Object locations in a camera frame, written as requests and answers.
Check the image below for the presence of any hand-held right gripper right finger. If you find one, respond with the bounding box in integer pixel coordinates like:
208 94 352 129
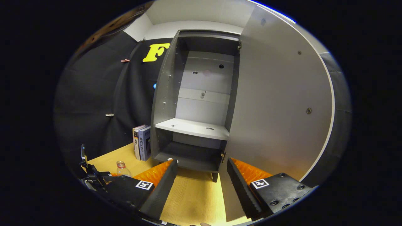
227 158 314 220

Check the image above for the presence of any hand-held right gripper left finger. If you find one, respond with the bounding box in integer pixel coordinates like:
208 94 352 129
104 159 178 220

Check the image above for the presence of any clear plastic bottle red label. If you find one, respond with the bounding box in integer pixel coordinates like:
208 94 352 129
116 161 132 177

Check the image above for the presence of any beige cabinet door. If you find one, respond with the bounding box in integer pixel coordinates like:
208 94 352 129
218 5 335 222

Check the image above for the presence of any dark grey cabinet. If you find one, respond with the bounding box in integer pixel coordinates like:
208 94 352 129
151 29 242 182

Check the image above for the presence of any grey cabinet shelf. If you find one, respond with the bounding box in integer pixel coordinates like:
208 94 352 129
155 118 230 141

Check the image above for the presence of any blue-grey book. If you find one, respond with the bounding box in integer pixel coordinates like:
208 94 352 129
138 126 152 161

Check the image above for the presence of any black backdrop cloth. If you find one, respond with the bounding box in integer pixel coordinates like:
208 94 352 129
53 31 351 189

